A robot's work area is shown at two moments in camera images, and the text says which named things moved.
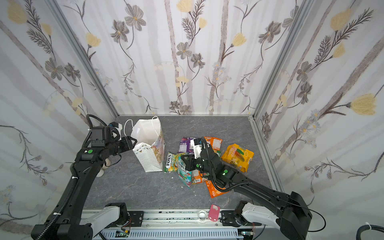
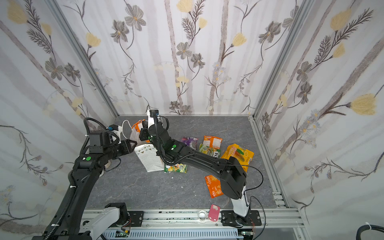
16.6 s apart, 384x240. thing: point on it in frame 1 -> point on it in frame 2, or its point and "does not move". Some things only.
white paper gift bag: x=150 y=148 does not move
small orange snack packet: x=216 y=143 does not move
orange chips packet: x=213 y=192 does not move
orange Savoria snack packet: x=197 y=177 -> x=138 y=125
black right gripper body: x=192 y=162 -> x=146 y=133
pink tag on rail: x=214 y=213 does not move
